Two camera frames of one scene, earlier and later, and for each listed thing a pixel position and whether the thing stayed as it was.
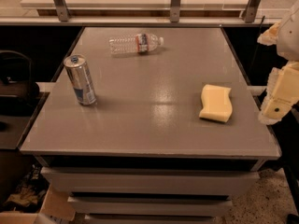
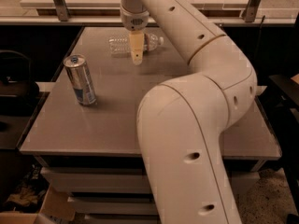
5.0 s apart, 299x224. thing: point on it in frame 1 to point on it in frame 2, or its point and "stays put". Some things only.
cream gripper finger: [282, 93] to [135, 22]
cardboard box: [56, 209] stays put
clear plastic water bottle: [135, 43] stays put
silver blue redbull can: [80, 79] stays put
